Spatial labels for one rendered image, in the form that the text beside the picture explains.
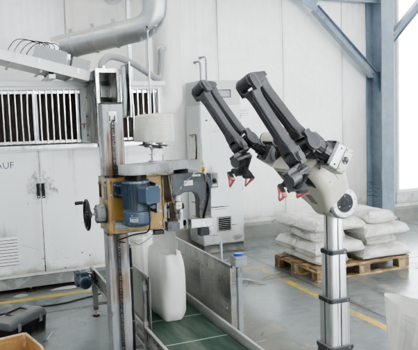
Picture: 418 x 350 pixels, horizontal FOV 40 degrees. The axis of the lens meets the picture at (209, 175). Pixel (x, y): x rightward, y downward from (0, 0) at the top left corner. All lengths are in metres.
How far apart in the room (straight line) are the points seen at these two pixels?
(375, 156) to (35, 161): 5.25
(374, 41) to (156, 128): 6.40
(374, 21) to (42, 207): 5.65
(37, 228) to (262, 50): 4.03
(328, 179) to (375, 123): 6.27
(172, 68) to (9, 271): 2.76
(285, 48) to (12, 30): 3.66
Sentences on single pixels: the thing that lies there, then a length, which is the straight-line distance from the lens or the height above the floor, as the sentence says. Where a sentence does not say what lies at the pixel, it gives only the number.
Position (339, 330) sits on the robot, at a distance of 3.16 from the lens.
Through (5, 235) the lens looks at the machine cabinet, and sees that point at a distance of 5.93.
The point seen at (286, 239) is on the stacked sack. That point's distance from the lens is 6.29.
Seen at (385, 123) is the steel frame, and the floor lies 1.55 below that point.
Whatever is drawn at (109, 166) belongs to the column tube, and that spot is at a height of 1.40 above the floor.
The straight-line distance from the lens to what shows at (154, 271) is 3.76.
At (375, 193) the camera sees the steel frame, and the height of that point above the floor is 0.48.
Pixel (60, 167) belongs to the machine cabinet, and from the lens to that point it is 5.90.
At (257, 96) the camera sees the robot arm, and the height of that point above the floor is 1.73.
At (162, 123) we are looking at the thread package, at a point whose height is 1.63.
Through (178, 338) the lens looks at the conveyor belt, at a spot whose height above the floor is 0.38.
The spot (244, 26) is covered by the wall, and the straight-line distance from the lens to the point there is 8.07.
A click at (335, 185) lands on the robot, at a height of 1.30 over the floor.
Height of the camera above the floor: 1.62
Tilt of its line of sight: 5 degrees down
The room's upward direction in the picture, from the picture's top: 2 degrees counter-clockwise
